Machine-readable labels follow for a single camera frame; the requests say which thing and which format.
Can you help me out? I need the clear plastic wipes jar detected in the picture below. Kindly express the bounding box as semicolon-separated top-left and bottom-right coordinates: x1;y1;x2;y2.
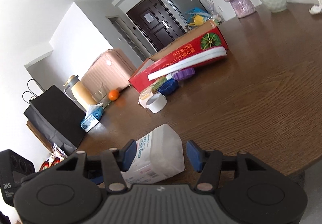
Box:
122;124;185;187

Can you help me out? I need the red snack packet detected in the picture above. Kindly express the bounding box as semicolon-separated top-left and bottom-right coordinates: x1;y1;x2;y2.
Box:
39;144;68;171

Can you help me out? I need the blue tissue pack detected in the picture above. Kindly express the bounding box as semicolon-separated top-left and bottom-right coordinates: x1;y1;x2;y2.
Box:
80;103;104;133

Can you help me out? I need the black paper shopping bag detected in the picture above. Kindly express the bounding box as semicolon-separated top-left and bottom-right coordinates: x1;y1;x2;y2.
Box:
24;85;85;155

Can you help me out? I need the orange fruit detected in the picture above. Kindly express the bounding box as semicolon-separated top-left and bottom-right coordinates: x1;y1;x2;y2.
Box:
108;89;120;101

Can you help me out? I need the clear drinking glass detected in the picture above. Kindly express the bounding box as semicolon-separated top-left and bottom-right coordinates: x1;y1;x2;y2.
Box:
92;83;111;109

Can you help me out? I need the white tape roll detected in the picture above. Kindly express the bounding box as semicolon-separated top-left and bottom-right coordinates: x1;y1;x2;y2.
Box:
146;93;167;113

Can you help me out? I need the yellow thermos bottle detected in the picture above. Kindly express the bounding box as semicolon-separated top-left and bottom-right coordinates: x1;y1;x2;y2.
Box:
63;75;98;111

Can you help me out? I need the blue jar lid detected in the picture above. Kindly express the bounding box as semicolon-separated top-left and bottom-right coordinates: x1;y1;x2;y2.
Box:
158;78;179;96

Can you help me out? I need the purple jar lid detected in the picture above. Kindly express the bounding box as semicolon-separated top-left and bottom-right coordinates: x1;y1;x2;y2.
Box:
172;68;195;81

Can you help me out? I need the pink small suitcase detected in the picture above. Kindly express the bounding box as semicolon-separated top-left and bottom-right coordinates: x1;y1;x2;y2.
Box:
81;49;136;94

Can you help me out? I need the red cardboard fruit box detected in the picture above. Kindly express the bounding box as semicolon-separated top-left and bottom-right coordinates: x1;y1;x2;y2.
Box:
129;20;229;93

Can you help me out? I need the dark brown entrance door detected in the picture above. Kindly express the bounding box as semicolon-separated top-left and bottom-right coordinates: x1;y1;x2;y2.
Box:
127;0;186;52

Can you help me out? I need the yellow watering can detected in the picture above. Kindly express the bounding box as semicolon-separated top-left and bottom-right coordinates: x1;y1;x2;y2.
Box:
188;14;209;27

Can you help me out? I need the pale green bowl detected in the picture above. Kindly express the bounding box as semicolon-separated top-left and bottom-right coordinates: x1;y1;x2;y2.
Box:
260;0;287;13

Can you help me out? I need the crumpled white tissue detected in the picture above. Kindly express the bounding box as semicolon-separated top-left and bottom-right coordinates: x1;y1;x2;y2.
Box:
308;0;322;15

